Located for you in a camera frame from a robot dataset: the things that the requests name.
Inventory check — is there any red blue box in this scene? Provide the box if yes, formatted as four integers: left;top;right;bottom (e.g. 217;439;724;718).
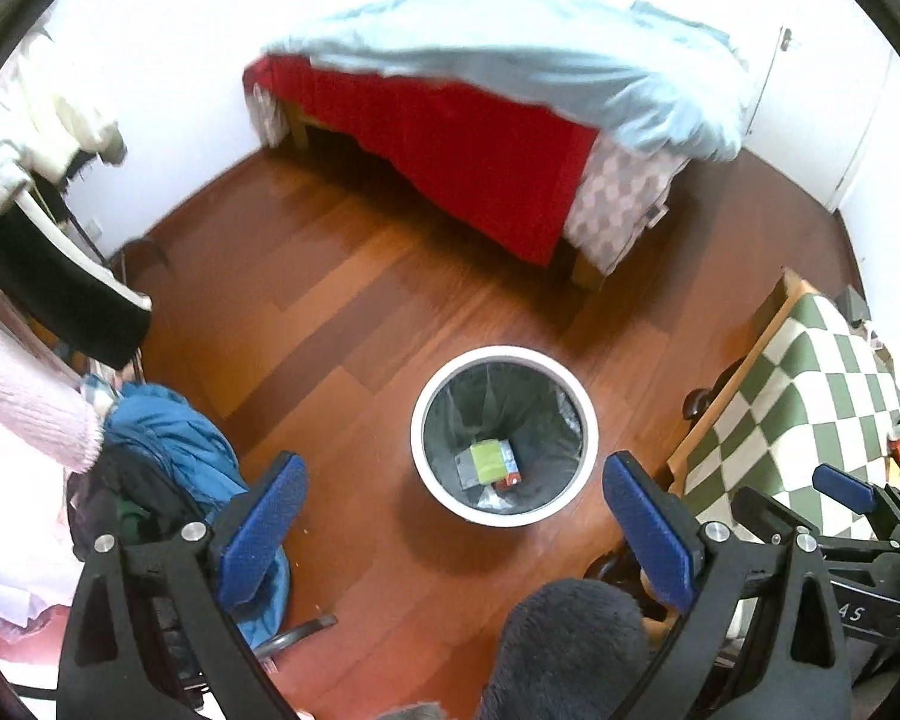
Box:
494;472;521;489

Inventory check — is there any green white box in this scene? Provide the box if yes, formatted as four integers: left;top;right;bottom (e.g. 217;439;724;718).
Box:
455;439;520;489

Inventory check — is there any white round trash bin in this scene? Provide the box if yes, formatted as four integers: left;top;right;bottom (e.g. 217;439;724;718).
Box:
409;344;600;528

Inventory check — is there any green white checkered tablecloth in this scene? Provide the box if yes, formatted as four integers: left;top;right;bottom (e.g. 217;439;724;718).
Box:
683;293;900;541

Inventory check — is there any black fuzzy trouser leg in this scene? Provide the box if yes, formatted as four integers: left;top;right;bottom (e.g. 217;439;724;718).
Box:
476;578;650;720

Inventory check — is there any blue jacket pile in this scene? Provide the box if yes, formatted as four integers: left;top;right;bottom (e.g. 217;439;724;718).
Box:
66;380;292;650

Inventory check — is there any pink knitted garment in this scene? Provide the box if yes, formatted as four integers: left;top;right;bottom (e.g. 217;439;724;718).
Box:
0;328;103;473

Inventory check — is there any patterned mattress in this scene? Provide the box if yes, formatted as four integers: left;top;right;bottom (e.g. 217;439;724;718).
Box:
564;133;689;277

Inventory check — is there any white door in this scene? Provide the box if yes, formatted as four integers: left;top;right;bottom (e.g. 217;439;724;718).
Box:
745;26;866;211

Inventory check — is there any red bed sheet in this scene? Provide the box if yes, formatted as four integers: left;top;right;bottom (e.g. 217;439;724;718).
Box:
242;55;598;266

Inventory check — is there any light blue duvet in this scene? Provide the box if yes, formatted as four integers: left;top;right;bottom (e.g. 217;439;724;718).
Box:
266;0;749;161

